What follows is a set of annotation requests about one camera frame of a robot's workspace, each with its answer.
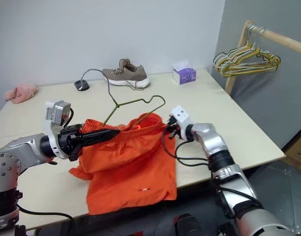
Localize dark rounded shape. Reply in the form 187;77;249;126
174;213;203;236

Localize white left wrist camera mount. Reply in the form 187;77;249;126
44;100;72;160

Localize white wire hanger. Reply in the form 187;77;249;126
214;24;279;74

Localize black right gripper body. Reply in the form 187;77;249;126
166;115;185;141

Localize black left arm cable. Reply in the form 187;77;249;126
17;203;75;222

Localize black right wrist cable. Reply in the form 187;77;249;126
161;124;216;170

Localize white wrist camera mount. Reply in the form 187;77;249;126
44;100;72;160
169;105;195;142

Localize green wire hanger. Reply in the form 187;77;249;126
212;24;276;72
79;68;166;130

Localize taupe sneaker, white sole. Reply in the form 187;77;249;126
101;58;151;90

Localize black right upper arm cable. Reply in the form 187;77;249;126
215;186;263;219

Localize hangers on wooden rack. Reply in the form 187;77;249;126
219;24;281;78

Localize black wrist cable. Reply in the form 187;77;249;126
161;124;216;170
65;107;75;128

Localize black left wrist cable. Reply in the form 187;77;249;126
65;107;75;128

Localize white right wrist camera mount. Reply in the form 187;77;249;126
169;105;195;142

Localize purple white tissue box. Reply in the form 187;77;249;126
172;59;198;86

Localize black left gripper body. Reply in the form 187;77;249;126
57;123;84;162

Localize brown cardboard box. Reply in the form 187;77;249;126
280;127;301;176

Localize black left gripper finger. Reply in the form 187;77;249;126
78;135;119;149
78;129;121;142

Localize orange shorts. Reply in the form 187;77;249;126
68;113;179;216

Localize wooden clothes rack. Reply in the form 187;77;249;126
224;20;301;95

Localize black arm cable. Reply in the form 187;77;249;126
215;186;263;219
17;203;75;222

